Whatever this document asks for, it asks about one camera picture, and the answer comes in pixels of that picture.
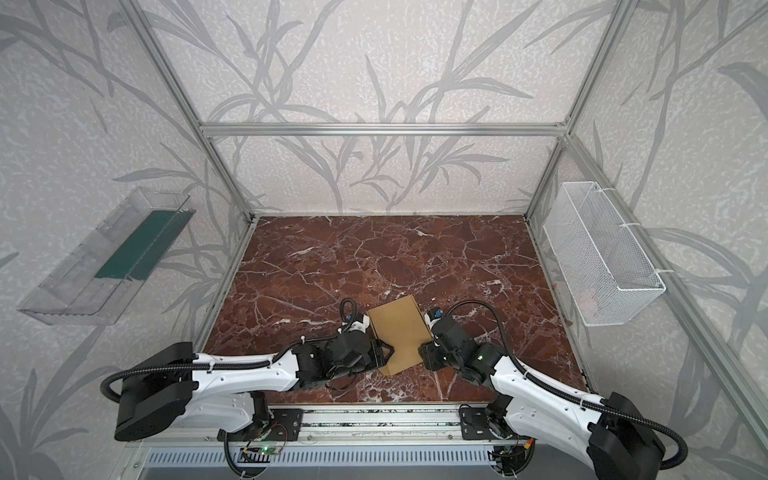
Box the clear acrylic wall tray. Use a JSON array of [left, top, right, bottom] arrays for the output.
[[18, 187, 196, 326]]

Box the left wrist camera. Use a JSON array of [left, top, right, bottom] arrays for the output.
[[347, 314, 370, 333]]

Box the small green lit circuit board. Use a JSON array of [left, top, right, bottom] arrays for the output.
[[240, 445, 284, 463]]

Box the left black corrugated cable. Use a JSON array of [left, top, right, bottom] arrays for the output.
[[100, 298, 361, 404]]

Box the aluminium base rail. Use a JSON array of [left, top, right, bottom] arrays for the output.
[[125, 403, 634, 448]]

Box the right black corrugated cable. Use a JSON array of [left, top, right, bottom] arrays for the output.
[[443, 299, 690, 471]]

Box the black corrugated cable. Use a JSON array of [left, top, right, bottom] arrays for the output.
[[100, 298, 361, 404], [443, 299, 690, 471]]

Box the aluminium frame structure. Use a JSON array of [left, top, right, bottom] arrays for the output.
[[118, 1, 767, 448]]

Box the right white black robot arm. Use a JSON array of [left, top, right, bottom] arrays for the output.
[[419, 309, 666, 479]]

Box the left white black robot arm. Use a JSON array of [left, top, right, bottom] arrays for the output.
[[100, 329, 395, 442]]

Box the white wire mesh basket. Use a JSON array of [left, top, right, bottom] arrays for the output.
[[543, 181, 666, 327]]

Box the brown cardboard box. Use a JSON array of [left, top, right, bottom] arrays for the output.
[[368, 295, 432, 376]]

